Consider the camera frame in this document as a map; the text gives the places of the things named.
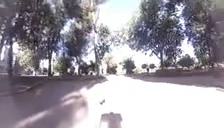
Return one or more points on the pale paved path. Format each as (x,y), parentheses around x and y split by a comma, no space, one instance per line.
(150,103)

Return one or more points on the row of trees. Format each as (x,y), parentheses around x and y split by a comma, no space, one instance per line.
(156,30)

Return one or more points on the row of bushes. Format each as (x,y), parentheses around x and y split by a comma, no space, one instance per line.
(128,65)

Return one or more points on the dirt ground strip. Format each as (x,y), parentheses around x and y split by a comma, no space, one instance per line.
(33,82)

